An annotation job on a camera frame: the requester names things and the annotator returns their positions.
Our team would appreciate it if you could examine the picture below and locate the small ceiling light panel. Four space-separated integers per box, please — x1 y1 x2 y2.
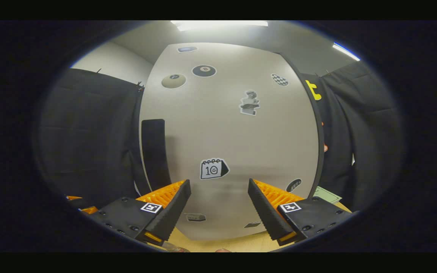
332 42 361 61

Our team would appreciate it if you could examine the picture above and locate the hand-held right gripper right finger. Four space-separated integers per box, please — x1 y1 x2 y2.
248 179 353 246

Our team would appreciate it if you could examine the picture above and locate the grey cabinet door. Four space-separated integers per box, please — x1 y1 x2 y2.
139 42 324 241

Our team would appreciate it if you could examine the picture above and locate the green notebook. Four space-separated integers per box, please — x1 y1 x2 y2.
312 186 343 204

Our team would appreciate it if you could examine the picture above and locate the black cabinet door handle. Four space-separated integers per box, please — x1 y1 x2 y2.
141 119 172 192

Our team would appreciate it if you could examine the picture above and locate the large ceiling light panel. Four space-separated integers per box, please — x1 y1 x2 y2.
171 20 269 31

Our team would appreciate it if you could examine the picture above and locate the black backdrop cloth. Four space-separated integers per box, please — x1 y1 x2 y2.
38 61 403 213

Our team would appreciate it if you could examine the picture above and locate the small glass bottle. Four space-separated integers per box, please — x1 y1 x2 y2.
163 242 190 253

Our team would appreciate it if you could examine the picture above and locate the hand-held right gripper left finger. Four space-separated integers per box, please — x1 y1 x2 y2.
89 180 191 246

